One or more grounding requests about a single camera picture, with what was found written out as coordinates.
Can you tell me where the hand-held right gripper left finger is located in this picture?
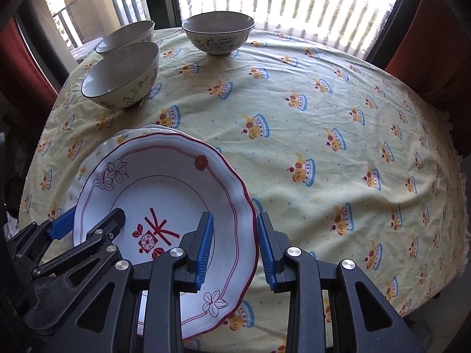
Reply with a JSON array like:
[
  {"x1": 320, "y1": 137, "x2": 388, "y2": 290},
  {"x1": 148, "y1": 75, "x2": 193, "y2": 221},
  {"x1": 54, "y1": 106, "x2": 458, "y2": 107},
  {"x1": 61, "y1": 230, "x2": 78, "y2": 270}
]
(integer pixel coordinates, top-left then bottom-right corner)
[{"x1": 44, "y1": 211, "x2": 215, "y2": 353}]

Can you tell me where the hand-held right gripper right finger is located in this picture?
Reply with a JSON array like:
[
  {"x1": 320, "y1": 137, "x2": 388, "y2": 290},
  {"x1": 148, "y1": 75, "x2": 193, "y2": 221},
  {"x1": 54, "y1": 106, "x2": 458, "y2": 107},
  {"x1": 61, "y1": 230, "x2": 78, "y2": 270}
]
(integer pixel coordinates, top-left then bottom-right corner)
[{"x1": 256, "y1": 211, "x2": 425, "y2": 353}]

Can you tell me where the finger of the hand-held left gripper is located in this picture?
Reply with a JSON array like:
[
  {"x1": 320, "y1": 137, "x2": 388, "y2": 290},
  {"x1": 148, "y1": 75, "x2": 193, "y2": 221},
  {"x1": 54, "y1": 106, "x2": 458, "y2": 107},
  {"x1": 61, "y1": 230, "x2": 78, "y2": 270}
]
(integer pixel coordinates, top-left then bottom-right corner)
[
  {"x1": 5, "y1": 207, "x2": 77, "y2": 263},
  {"x1": 31, "y1": 208, "x2": 126, "y2": 279}
]

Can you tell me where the white plate with red print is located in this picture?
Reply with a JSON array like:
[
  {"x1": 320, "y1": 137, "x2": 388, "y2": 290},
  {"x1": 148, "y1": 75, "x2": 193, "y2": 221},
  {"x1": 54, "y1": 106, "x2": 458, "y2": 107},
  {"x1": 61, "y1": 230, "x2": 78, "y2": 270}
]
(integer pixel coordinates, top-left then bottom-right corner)
[{"x1": 72, "y1": 135, "x2": 260, "y2": 340}]

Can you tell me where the scalloped plate with yellow flowers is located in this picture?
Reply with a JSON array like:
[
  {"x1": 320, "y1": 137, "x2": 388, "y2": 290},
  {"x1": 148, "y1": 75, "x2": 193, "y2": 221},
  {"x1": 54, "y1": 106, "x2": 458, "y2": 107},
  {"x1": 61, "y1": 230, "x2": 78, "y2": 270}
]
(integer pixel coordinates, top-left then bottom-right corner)
[{"x1": 67, "y1": 127, "x2": 185, "y2": 207}]

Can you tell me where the white floral print bowl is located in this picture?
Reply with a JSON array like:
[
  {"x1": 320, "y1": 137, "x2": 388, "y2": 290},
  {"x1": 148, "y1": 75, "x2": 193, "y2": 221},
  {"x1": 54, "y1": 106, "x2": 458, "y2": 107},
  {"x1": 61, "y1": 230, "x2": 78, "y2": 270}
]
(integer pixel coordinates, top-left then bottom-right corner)
[
  {"x1": 96, "y1": 20, "x2": 155, "y2": 54},
  {"x1": 81, "y1": 41, "x2": 160, "y2": 111}
]

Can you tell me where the white bowl with printed band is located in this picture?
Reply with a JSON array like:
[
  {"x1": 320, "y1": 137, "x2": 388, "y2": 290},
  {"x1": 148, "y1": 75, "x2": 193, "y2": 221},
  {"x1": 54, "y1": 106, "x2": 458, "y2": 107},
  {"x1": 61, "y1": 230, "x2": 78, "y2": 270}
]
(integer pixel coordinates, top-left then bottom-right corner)
[{"x1": 182, "y1": 12, "x2": 255, "y2": 57}]

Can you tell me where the yellow printed tablecloth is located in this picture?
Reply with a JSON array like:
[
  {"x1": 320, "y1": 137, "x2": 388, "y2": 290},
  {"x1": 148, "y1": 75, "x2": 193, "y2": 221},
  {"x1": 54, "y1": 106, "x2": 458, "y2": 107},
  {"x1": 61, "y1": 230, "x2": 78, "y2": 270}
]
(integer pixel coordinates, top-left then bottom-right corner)
[{"x1": 18, "y1": 26, "x2": 464, "y2": 353}]

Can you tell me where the red curtain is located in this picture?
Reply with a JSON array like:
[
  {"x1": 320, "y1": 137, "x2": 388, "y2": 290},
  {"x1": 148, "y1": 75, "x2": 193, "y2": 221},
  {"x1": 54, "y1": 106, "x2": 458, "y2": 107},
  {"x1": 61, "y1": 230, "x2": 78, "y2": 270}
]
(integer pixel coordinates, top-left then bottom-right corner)
[
  {"x1": 383, "y1": 0, "x2": 471, "y2": 118},
  {"x1": 0, "y1": 18, "x2": 61, "y2": 118}
]

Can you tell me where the white plastic stool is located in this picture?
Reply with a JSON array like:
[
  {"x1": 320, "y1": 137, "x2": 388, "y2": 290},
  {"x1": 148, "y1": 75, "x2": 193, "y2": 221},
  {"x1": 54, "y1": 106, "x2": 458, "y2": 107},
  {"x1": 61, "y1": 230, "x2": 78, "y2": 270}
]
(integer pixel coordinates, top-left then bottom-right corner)
[{"x1": 70, "y1": 38, "x2": 104, "y2": 63}]

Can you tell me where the dark window frame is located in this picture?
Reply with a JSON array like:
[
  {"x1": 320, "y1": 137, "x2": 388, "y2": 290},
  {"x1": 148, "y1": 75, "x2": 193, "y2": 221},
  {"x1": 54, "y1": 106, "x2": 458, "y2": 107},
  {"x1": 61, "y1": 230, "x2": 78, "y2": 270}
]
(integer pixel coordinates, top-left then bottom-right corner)
[{"x1": 15, "y1": 0, "x2": 429, "y2": 92}]

